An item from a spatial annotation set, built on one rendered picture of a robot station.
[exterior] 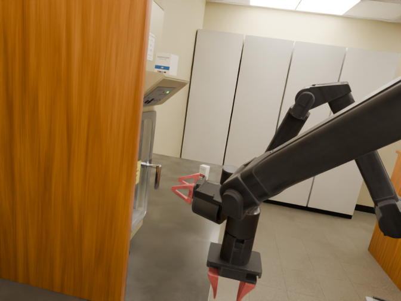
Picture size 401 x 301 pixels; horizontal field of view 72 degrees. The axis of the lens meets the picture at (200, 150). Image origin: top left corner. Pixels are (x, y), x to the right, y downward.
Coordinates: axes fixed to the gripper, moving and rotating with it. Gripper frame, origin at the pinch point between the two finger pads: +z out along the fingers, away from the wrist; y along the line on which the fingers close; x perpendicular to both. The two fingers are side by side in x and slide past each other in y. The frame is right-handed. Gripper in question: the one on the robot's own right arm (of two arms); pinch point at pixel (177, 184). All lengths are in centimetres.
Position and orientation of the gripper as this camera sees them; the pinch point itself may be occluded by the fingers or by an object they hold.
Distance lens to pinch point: 96.6
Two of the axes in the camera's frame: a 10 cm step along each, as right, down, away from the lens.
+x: -1.6, 9.6, 2.3
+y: -1.5, 2.1, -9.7
